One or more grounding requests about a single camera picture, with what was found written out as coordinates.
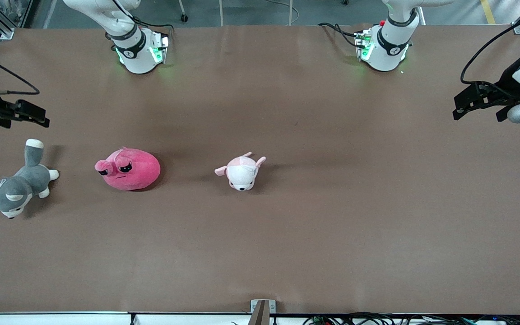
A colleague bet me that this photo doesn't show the round pink plush toy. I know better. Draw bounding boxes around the round pink plush toy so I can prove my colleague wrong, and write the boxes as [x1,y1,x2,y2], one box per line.
[94,147,162,191]

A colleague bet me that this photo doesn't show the grey husky plush toy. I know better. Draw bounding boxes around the grey husky plush toy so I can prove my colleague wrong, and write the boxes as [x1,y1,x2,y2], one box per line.
[0,139,60,220]

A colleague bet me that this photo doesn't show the white pink plush puppy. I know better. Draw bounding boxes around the white pink plush puppy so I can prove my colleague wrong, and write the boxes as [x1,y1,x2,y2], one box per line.
[214,152,267,192]

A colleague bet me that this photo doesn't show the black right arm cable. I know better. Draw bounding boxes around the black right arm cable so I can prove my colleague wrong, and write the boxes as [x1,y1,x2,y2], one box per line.
[0,44,41,96]

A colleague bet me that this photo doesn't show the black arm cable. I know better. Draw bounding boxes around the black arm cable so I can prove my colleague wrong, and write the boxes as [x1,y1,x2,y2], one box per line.
[0,44,41,96]
[460,2,520,101]

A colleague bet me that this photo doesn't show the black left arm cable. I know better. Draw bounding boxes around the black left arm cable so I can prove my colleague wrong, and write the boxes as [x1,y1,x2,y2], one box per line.
[460,2,520,101]

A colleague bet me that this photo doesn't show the black right base cable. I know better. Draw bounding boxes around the black right base cable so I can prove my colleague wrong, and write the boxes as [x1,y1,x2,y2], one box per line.
[131,17,173,37]

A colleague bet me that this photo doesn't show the black base cable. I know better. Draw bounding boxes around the black base cable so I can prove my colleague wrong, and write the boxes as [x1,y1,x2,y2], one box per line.
[317,22,362,49]
[131,17,173,37]

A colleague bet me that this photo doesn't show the black left base cable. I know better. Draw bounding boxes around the black left base cable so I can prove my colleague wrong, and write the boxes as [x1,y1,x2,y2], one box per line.
[317,22,362,49]

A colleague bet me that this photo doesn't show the white table edge rail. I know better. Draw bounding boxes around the white table edge rail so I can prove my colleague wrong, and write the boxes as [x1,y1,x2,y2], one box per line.
[0,311,306,325]

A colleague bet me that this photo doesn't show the black cable bundle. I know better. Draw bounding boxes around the black cable bundle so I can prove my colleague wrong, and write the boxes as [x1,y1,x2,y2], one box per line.
[302,312,520,325]

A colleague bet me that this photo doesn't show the metal table edge bracket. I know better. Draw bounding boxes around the metal table edge bracket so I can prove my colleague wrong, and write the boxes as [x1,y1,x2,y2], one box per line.
[248,299,277,325]

